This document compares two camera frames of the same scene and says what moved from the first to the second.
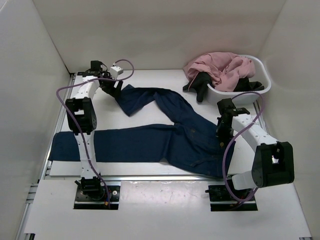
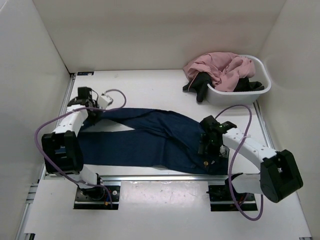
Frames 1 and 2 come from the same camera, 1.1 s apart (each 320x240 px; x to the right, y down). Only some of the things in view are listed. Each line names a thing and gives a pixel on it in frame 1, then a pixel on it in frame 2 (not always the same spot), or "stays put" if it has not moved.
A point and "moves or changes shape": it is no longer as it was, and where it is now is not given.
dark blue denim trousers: [186, 140] moves or changes shape
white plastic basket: [261, 75] stays put
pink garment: [225, 70] stays put
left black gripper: [113, 91] → [92, 121]
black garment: [200, 80] stays put
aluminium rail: [138, 178] stays put
